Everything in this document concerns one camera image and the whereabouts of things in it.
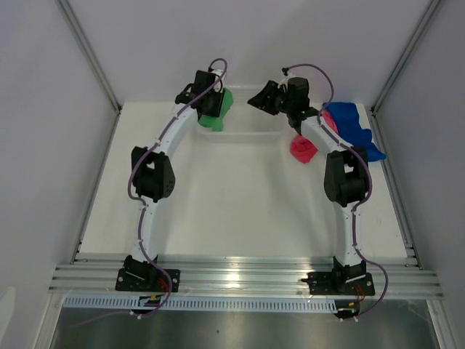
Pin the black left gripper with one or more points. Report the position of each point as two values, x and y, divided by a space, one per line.
216 110

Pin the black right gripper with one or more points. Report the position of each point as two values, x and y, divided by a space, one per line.
260 99

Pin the green microfiber towel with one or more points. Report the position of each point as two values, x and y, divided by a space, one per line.
216 124

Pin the pink microfiber towel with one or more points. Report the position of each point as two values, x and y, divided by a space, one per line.
302 149

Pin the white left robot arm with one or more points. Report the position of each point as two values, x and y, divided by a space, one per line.
152 179

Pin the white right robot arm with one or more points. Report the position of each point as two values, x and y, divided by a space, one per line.
347 180

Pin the white plastic basket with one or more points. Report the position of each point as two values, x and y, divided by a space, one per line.
244 123

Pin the blue microfiber towel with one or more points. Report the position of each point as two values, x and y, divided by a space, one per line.
346 120

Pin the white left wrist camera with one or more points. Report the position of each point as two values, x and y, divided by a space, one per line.
219 77

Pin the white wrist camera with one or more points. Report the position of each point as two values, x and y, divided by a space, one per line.
219 77
287 75

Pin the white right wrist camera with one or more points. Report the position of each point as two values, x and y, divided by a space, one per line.
287 75

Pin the aluminium front rail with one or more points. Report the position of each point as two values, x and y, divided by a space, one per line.
243 276

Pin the aluminium frame post left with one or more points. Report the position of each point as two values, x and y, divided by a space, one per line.
83 43

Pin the aluminium frame post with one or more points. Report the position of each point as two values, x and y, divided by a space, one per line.
420 30
83 43

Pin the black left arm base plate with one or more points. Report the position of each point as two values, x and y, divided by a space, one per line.
136 276

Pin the aluminium frame post right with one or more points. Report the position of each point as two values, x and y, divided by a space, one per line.
420 30

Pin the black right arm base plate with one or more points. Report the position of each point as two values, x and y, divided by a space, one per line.
342 280

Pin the white slotted cable duct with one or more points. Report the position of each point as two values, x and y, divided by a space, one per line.
278 305

